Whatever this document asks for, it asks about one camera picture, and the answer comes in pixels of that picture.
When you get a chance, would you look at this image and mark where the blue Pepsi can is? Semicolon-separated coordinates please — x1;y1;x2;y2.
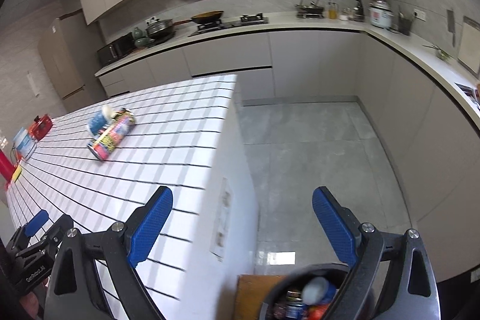
301;276;337;305

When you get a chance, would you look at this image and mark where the blue paper cup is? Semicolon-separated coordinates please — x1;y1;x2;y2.
86;104;114;138

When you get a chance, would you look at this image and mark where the black yellow drink can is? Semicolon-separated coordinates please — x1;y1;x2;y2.
87;109;137;162

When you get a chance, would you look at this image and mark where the orange red snack wrapper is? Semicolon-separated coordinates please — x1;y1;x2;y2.
306;304;329;320

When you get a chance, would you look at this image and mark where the black trash bin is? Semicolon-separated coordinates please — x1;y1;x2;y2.
257;263;375;319

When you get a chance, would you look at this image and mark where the person's left hand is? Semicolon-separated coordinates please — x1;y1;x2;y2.
19;279;49;319

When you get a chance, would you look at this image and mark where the yellow small sponge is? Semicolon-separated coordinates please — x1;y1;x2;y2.
10;165;22;183

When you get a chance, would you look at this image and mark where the red cylinder object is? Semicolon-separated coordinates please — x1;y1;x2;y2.
0;150;15;183

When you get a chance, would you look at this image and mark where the glass jar blue label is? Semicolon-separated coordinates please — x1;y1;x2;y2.
13;127;37;160

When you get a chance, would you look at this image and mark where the red small box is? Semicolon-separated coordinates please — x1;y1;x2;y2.
28;114;53;141

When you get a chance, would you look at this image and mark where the beige refrigerator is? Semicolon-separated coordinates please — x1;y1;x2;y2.
37;10;107;112

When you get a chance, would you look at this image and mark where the black microwave oven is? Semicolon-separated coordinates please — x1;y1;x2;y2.
97;32;136;67

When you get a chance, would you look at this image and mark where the lidded black wok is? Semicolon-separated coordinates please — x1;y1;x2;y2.
146;17;175;40

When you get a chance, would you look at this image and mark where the wooden cutting board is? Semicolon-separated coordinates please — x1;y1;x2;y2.
457;16;480;78

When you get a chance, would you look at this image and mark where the utensil holder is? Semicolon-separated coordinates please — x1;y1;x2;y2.
398;7;414;36

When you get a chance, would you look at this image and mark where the frying pan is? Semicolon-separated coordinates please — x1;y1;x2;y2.
173;10;224;26

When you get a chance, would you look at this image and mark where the white rice cooker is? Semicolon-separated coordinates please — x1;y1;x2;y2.
368;0;394;29

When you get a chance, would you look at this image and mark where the dark glass bottle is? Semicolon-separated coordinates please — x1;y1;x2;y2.
352;0;365;22

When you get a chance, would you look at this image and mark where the orange liquid bottle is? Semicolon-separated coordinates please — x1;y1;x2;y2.
328;1;338;19

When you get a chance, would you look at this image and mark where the gas stove top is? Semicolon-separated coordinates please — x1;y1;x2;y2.
190;13;269;37

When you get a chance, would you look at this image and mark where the wall-hung cleaver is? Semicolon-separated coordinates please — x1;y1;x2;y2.
447;9;456;47

